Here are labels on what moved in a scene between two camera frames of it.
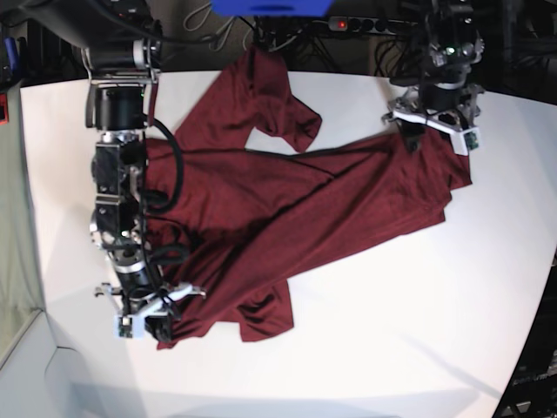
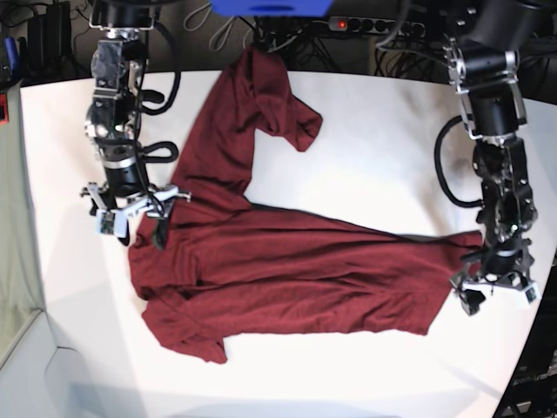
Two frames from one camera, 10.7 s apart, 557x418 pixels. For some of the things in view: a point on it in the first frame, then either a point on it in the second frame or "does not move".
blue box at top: (271, 8) does not move
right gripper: (409, 106) → (505, 264)
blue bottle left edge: (12, 51) does not move
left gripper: (137, 296) → (158, 198)
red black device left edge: (3, 109) does not move
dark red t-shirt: (237, 226) → (214, 270)
